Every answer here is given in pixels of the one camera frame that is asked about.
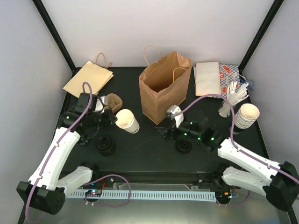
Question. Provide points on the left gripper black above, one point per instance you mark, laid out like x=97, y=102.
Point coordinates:
x=109, y=121

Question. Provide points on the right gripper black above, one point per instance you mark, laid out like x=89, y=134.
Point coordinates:
x=166, y=131

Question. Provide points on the white paper cup black print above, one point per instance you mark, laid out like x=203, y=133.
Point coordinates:
x=127, y=121

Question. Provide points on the brown kraft paper bag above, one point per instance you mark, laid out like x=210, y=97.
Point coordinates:
x=164, y=83

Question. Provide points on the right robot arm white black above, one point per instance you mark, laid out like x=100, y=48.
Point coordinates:
x=279, y=183

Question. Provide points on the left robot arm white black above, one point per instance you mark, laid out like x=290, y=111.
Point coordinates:
x=45, y=190

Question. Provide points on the stacked pulp cup carriers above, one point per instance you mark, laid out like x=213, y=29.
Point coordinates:
x=114, y=103

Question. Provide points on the black lid stack right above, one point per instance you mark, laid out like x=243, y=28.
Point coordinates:
x=183, y=146

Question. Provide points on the black lid stack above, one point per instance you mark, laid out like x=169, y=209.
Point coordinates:
x=105, y=145
x=183, y=146

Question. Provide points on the black lid stack left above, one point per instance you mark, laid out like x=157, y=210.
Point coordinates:
x=105, y=145

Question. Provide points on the white paper bag brown trim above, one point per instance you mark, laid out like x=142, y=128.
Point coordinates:
x=207, y=78

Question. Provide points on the bundle of white straws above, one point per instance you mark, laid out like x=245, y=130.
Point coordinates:
x=234, y=97

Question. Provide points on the stack of white paper cups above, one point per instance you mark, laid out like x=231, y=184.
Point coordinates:
x=245, y=117

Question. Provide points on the blue checkered paper bag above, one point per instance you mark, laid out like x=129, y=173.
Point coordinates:
x=228, y=74

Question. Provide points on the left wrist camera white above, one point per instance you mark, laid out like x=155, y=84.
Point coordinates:
x=101, y=103

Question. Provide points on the tan paper bag with handles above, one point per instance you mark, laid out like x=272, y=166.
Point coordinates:
x=96, y=76

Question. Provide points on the light blue cable duct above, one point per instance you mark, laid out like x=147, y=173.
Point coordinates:
x=144, y=195

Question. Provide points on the black frame post left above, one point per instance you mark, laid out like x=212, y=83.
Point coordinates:
x=55, y=34

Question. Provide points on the black frame post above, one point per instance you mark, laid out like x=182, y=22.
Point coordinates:
x=55, y=34
x=276, y=5

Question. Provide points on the black frame post right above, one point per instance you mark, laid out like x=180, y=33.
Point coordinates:
x=276, y=5

